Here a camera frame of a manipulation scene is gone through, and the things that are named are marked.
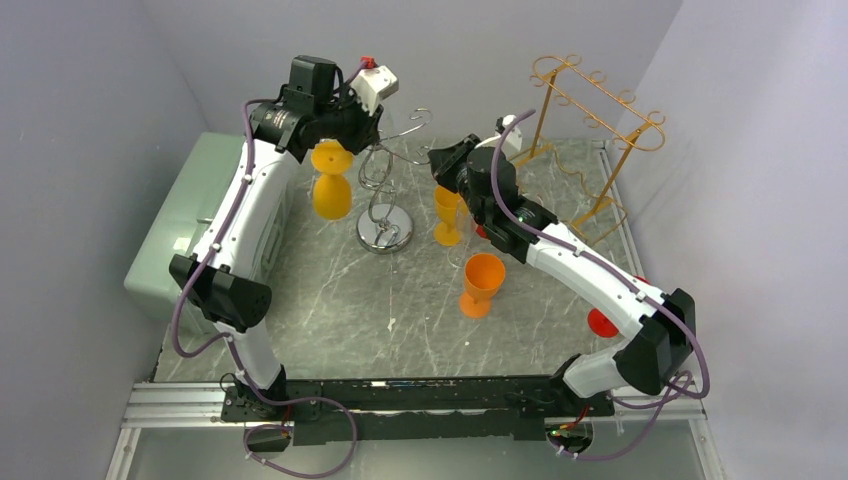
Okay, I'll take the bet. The aluminium frame rail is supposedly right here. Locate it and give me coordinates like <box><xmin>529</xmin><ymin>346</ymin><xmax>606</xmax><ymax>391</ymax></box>
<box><xmin>107</xmin><ymin>375</ymin><xmax>725</xmax><ymax>479</ymax></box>

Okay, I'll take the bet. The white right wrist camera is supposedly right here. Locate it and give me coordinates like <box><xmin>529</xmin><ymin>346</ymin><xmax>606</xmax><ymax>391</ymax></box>
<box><xmin>476</xmin><ymin>115</ymin><xmax>525</xmax><ymax>155</ymax></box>

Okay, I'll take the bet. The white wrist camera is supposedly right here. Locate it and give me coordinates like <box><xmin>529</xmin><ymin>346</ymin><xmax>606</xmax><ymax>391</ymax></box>
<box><xmin>476</xmin><ymin>115</ymin><xmax>525</xmax><ymax>155</ymax></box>
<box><xmin>349</xmin><ymin>56</ymin><xmax>400</xmax><ymax>117</ymax></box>

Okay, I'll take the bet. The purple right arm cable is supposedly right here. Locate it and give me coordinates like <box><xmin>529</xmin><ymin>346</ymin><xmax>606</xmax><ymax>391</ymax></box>
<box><xmin>488</xmin><ymin>109</ymin><xmax>711</xmax><ymax>463</ymax></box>

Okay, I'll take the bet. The chrome wine glass rack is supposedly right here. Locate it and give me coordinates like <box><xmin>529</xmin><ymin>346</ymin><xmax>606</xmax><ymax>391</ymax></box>
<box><xmin>356</xmin><ymin>108</ymin><xmax>433</xmax><ymax>255</ymax></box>

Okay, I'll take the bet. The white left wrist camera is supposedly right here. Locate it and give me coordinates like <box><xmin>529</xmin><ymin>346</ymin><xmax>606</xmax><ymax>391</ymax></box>
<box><xmin>349</xmin><ymin>56</ymin><xmax>400</xmax><ymax>117</ymax></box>

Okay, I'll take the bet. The red plastic goblet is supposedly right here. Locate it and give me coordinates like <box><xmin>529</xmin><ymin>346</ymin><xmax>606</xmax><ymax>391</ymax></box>
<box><xmin>475</xmin><ymin>225</ymin><xmax>489</xmax><ymax>240</ymax></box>
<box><xmin>584</xmin><ymin>276</ymin><xmax>655</xmax><ymax>340</ymax></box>

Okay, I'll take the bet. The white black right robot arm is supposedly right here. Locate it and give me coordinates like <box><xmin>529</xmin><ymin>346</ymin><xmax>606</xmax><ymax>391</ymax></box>
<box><xmin>427</xmin><ymin>134</ymin><xmax>696</xmax><ymax>415</ymax></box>

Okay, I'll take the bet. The clear wine glass centre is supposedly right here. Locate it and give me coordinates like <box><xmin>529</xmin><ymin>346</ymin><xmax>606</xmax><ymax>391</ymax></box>
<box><xmin>446</xmin><ymin>204</ymin><xmax>477</xmax><ymax>269</ymax></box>

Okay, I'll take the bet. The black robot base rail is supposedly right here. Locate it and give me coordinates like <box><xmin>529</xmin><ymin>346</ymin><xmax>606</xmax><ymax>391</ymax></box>
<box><xmin>220</xmin><ymin>375</ymin><xmax>615</xmax><ymax>446</ymax></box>

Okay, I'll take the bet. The red plastic goblet lying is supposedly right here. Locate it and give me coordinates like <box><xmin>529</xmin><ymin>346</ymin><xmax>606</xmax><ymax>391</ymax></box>
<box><xmin>584</xmin><ymin>276</ymin><xmax>655</xmax><ymax>340</ymax></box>

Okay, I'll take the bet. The orange plastic goblet back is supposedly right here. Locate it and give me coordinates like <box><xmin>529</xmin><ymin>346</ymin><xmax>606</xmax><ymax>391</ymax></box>
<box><xmin>433</xmin><ymin>186</ymin><xmax>463</xmax><ymax>247</ymax></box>

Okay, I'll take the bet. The orange plastic goblet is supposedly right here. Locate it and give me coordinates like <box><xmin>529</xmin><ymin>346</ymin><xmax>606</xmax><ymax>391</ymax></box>
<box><xmin>311</xmin><ymin>140</ymin><xmax>354</xmax><ymax>220</ymax></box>
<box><xmin>458</xmin><ymin>253</ymin><xmax>506</xmax><ymax>319</ymax></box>
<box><xmin>433</xmin><ymin>186</ymin><xmax>463</xmax><ymax>247</ymax></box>

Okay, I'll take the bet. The green plastic storage box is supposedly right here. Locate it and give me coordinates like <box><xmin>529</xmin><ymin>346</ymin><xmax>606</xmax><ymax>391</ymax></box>
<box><xmin>123</xmin><ymin>130</ymin><xmax>293</xmax><ymax>327</ymax></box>

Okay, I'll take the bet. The gold wine glass rack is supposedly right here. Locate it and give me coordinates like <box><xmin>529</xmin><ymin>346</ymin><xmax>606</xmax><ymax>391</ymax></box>
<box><xmin>509</xmin><ymin>54</ymin><xmax>667</xmax><ymax>246</ymax></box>

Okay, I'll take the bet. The red plastic goblet back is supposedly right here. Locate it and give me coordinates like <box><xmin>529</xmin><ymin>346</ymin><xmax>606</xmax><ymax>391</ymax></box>
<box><xmin>475</xmin><ymin>225</ymin><xmax>489</xmax><ymax>240</ymax></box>

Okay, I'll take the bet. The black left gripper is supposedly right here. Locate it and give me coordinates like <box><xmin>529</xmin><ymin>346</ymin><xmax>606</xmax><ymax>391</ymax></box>
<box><xmin>316</xmin><ymin>84</ymin><xmax>385</xmax><ymax>156</ymax></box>

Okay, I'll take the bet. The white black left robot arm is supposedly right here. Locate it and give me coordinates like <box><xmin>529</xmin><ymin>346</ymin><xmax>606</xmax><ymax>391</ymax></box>
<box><xmin>168</xmin><ymin>55</ymin><xmax>399</xmax><ymax>420</ymax></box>

